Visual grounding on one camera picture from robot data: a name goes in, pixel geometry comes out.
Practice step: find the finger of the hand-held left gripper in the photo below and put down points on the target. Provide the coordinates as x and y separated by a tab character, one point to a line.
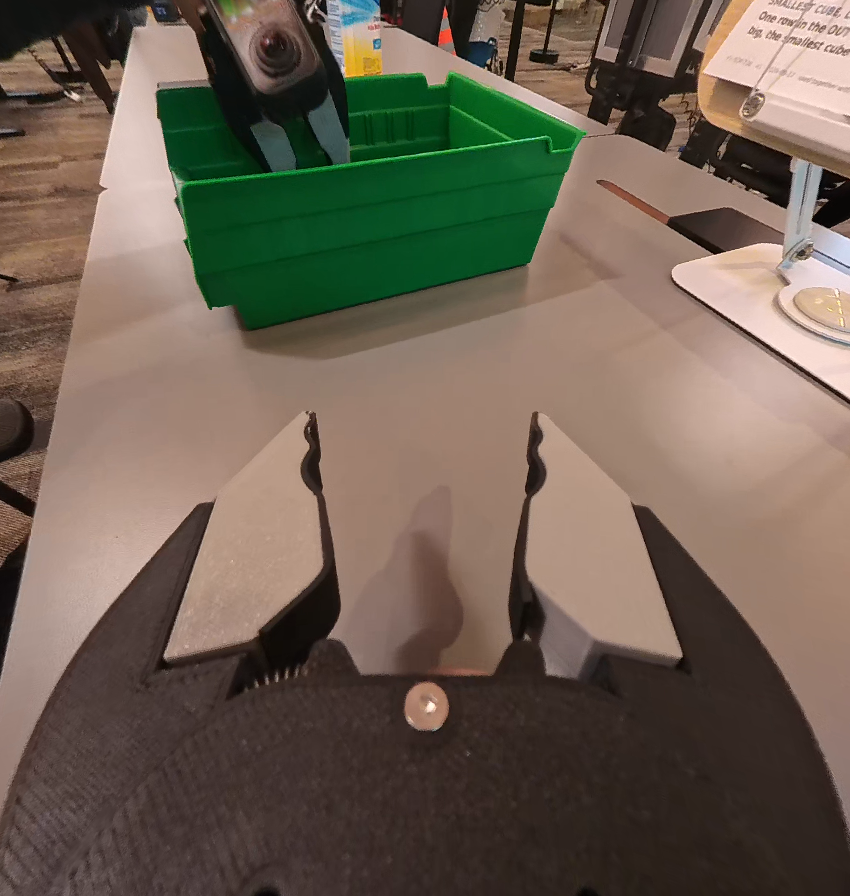
329	136
274	147

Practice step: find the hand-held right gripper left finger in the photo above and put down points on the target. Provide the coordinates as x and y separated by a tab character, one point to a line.
257	560

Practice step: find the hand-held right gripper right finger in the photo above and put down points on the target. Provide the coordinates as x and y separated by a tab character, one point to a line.
593	560

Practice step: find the green plastic bin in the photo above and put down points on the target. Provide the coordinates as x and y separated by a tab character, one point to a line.
369	231

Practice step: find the person's left forearm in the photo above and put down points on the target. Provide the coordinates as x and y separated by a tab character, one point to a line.
47	21

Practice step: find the wipes canister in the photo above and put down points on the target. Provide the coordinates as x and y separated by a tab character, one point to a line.
355	42

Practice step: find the orange traffic cone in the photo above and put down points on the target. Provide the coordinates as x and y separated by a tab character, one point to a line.
446	35

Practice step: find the black floor lamp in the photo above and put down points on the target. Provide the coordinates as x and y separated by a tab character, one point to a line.
545	56

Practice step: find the grey aluminium-framed case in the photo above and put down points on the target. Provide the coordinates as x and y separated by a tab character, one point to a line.
624	28

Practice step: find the printed instruction sheet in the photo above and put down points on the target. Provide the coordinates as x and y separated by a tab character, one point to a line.
803	42

